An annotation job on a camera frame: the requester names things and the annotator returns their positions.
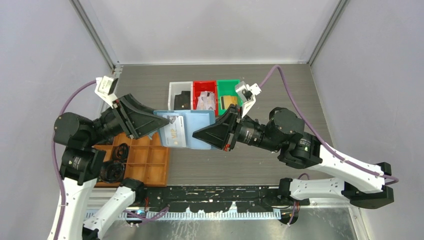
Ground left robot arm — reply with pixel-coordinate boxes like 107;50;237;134
48;94;169;240

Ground white plastic bin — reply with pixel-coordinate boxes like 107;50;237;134
167;81;194;111

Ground blue card holder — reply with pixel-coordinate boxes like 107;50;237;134
148;110;215;150

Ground black cards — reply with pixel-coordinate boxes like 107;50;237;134
173;90;191;110

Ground red plastic bin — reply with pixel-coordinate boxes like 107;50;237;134
192;80;219;116

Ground black straps bundle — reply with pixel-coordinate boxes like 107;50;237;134
99;143;130;184

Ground white cards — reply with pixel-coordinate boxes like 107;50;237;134
196;91;216;111

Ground gold cards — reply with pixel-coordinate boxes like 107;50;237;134
219;95;238;110

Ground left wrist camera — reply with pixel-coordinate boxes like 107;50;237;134
94;75;119;107

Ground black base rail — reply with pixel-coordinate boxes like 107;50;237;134
129;185;294;213

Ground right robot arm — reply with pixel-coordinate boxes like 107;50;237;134
193;105;395;210

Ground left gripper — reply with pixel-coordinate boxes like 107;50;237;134
86;91;171;145

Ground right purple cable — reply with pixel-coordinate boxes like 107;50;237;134
258;64;400;227

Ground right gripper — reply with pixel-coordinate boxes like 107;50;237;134
192;103;283;152

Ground wooden compartment tray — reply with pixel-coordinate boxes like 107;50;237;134
95;133;171;187

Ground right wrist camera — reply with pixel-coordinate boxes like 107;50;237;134
235;81;262;118

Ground green plastic bin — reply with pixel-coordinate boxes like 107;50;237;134
216;79;243;116

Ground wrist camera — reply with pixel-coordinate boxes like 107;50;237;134
235;81;262;118
94;75;119;107

